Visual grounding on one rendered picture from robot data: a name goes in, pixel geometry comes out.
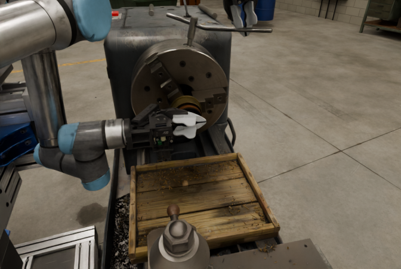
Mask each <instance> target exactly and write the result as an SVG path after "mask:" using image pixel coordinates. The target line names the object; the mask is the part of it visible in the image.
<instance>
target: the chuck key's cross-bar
mask: <svg viewBox="0 0 401 269"><path fill-rule="evenodd" d="M166 16H167V17H169V18H172V19H174V20H177V21H180V22H182V23H185V24H188V25H189V24H190V20H186V19H184V18H181V17H178V16H175V15H173V14H170V13H167V14H166ZM195 27H197V28H199V29H202V30H206V31H221V32H255V33H272V31H273V29H272V28H258V27H243V28H239V29H237V28H235V27H209V26H203V25H201V24H198V23H196V24H195Z"/></svg>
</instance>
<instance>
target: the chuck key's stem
mask: <svg viewBox="0 0 401 269"><path fill-rule="evenodd" d="M196 23H198V17H195V16H191V18H190V24H189V29H188V33H187V38H188V40H187V45H186V46H188V47H191V45H192V39H194V37H195V31H196V27H195V24H196Z"/></svg>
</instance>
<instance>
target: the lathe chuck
mask: <svg viewBox="0 0 401 269"><path fill-rule="evenodd" d="M184 44H187V42H185V41H172V42H166V43H164V44H160V45H158V46H156V47H154V48H152V49H151V50H150V51H148V52H147V53H145V55H143V56H142V58H141V59H140V60H139V62H138V63H137V65H136V67H135V69H134V71H133V74H132V79H131V105H132V109H133V111H134V113H135V115H136V116H137V115H138V114H139V113H141V112H142V111H143V110H144V109H145V108H146V107H148V106H149V105H150V104H159V107H160V109H167V108H170V106H171V105H170V104H169V99H168V96H167V95H166V93H165V92H164V91H163V89H162V88H161V85H160V84H159V82H158V81H157V80H156V79H155V78H154V77H153V75H152V74H151V69H150V67H149V66H148V65H147V61H149V60H150V59H151V58H153V57H154V56H155V55H157V56H158V58H159V59H160V61H161V62H162V63H163V64H164V66H165V67H166V68H167V69H168V71H169V72H170V74H171V75H172V76H173V77H174V79H175V80H176V81H177V83H178V84H179V85H180V84H184V85H188V86H190V87H191V88H192V89H193V90H194V91H197V90H202V89H211V88H221V87H226V86H229V85H228V81H227V78H226V75H225V73H224V71H223V69H222V68H221V66H220V65H219V64H218V63H217V61H216V60H215V59H214V57H213V56H212V55H211V54H210V53H209V52H208V51H207V50H205V49H204V48H202V47H200V46H198V45H196V44H193V43H192V46H194V47H187V46H184ZM227 100H228V96H227V97H226V103H224V104H216V105H214V108H212V109H206V113H202V117H203V118H205V119H206V124H204V125H203V126H202V127H200V128H199V129H197V130H196V135H197V134H199V133H201V132H203V131H205V130H206V129H208V128H209V127H211V126H212V125H213V124H214V123H215V122H216V121H217V120H218V119H219V117H220V116H221V115H222V113H223V111H224V109H225V107H226V104H227Z"/></svg>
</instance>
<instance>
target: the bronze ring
mask: <svg viewBox="0 0 401 269"><path fill-rule="evenodd" d="M172 107H173V108H178V109H182V110H187V111H188V112H192V113H194V114H197V115H199V116H201V117H202V111H201V104H200V102H199V101H198V100H197V99H196V98H194V97H192V96H189V95H184V96H181V97H178V98H176V99H175V100H174V101H173V102H172V104H171V106H170V108H172Z"/></svg>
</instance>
